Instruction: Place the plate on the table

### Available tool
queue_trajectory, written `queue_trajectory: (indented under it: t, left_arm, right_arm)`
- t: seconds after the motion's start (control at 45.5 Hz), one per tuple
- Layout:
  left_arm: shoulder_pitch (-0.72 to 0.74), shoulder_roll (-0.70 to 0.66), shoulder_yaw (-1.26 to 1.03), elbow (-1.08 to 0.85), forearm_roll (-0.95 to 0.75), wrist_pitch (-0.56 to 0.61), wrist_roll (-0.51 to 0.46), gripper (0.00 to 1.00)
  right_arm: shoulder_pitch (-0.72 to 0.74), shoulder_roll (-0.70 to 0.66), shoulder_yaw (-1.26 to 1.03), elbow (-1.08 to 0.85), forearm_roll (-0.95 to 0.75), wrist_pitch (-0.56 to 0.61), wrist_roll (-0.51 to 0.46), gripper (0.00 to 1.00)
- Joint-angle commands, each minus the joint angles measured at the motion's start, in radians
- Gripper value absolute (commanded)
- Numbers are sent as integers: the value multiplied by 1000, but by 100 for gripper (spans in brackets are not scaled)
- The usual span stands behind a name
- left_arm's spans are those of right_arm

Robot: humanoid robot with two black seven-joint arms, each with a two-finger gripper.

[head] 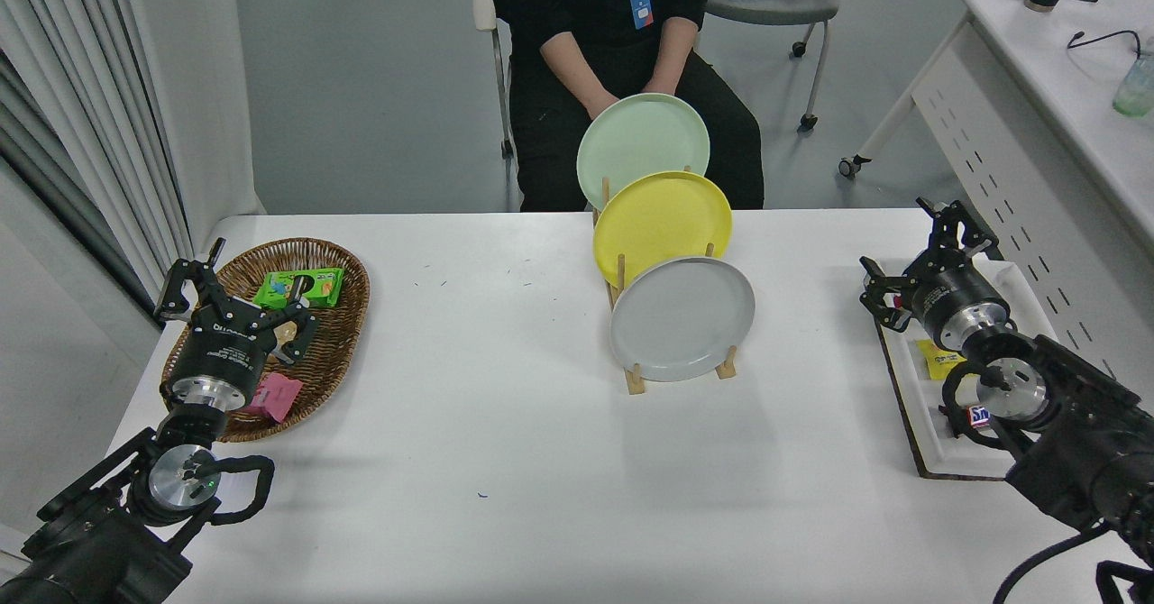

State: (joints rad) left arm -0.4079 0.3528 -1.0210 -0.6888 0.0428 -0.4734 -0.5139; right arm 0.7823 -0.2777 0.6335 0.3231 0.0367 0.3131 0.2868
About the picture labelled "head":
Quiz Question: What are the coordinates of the brown wicker basket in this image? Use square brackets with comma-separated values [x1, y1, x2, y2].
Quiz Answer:
[160, 237, 371, 444]

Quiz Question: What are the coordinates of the pale green plate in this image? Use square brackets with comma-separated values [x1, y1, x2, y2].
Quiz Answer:
[576, 93, 710, 211]

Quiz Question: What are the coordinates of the yellow plate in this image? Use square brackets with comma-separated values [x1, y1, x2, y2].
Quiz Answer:
[592, 171, 733, 289]

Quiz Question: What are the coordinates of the white perforated desk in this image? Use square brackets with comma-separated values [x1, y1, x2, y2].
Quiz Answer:
[838, 0, 1154, 429]

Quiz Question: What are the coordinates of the pink snack packet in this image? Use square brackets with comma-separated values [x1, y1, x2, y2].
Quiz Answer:
[245, 371, 304, 424]

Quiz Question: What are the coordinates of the white tray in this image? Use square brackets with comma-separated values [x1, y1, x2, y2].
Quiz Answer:
[873, 257, 1060, 480]

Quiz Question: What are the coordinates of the green snack box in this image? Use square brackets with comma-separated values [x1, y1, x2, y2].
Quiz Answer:
[252, 267, 345, 309]

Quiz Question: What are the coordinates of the grey office chair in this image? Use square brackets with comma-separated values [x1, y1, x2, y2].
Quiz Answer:
[699, 0, 841, 132]

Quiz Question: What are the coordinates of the person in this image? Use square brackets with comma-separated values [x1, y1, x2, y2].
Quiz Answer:
[488, 0, 765, 212]

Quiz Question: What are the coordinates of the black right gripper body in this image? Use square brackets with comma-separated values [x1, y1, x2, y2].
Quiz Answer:
[904, 257, 1011, 345]

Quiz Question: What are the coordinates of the white curtain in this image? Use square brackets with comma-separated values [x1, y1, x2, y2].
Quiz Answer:
[0, 0, 195, 316]

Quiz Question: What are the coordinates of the black cable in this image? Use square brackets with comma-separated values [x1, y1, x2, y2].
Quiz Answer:
[1067, 30, 1142, 59]

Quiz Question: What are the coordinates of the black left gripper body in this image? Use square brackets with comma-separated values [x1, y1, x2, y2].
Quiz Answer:
[168, 314, 279, 390]

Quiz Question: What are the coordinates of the yellow snack packet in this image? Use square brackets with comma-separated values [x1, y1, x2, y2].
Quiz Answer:
[915, 339, 967, 381]

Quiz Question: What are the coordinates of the wooden plate rack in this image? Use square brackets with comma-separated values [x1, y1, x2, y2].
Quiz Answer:
[592, 167, 738, 396]

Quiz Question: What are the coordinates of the white armrest chair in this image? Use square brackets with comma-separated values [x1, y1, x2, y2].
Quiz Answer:
[472, 0, 519, 213]

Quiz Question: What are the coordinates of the clear green bottle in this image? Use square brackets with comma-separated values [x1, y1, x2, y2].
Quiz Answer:
[1112, 52, 1154, 119]

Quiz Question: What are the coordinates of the grey plate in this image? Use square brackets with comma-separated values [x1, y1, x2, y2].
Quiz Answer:
[610, 256, 756, 383]

